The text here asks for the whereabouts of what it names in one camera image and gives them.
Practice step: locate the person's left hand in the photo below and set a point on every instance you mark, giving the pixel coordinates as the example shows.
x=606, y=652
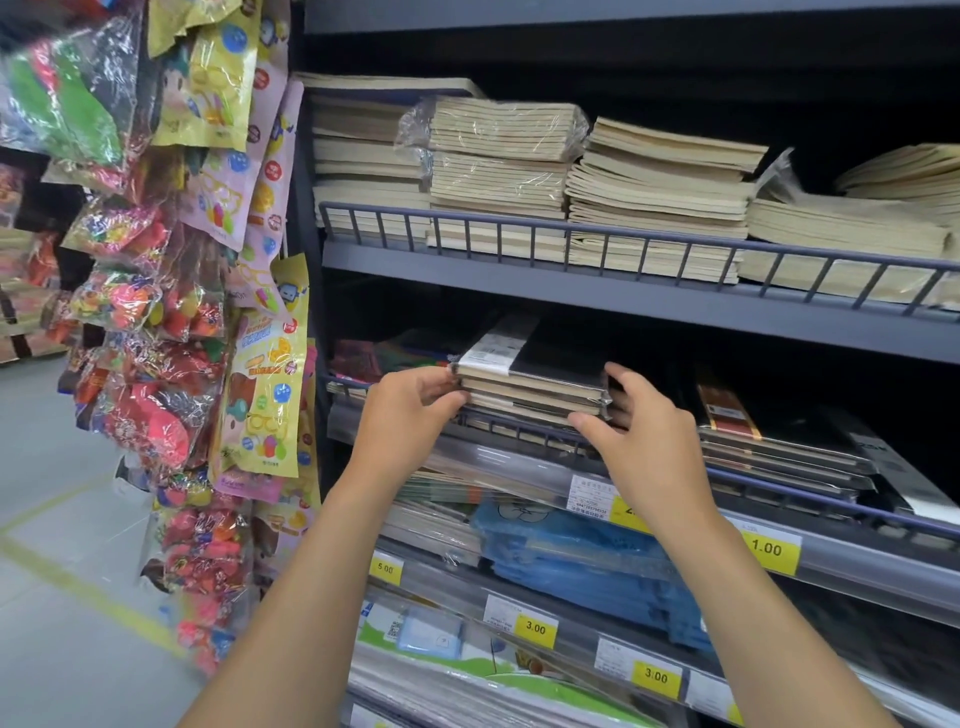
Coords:
x=405, y=427

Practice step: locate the person's right hand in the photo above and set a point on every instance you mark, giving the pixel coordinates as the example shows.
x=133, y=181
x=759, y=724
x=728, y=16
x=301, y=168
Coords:
x=652, y=457

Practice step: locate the black notebook orange band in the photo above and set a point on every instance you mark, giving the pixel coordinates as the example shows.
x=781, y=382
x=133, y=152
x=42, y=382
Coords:
x=780, y=459
x=765, y=420
x=780, y=486
x=780, y=472

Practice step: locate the black notebook white band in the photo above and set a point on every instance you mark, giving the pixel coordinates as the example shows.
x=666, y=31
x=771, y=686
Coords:
x=525, y=390
x=525, y=414
x=892, y=472
x=540, y=352

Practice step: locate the notebooks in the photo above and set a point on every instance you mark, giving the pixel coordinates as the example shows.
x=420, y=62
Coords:
x=525, y=403

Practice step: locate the grey metal store shelving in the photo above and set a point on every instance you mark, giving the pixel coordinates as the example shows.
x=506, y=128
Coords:
x=600, y=296

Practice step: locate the person's right forearm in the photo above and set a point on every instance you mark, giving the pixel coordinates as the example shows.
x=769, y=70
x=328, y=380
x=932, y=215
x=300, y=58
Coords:
x=772, y=637

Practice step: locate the person's left forearm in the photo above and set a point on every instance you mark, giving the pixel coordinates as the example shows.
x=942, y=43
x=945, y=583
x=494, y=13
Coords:
x=300, y=615

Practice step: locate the colourful illustrated book packs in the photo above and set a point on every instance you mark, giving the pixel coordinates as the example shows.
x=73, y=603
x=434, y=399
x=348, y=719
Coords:
x=375, y=356

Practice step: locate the stack of pale grey workbooks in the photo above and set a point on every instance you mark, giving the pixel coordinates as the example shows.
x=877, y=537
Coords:
x=435, y=517

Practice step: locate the blue wrapped folder packs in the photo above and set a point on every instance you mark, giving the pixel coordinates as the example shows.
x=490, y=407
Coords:
x=585, y=555

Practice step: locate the row of yellow price labels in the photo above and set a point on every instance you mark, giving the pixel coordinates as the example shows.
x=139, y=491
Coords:
x=769, y=547

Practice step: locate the stack of green white workbooks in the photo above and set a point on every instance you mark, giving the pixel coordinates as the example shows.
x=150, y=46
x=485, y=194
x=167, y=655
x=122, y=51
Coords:
x=480, y=675

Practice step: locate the stacks of beige exercise books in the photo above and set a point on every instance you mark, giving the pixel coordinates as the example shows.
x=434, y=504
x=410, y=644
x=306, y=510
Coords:
x=502, y=157

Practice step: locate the hanging colourful packets display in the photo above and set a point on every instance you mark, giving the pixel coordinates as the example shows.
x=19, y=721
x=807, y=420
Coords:
x=210, y=97

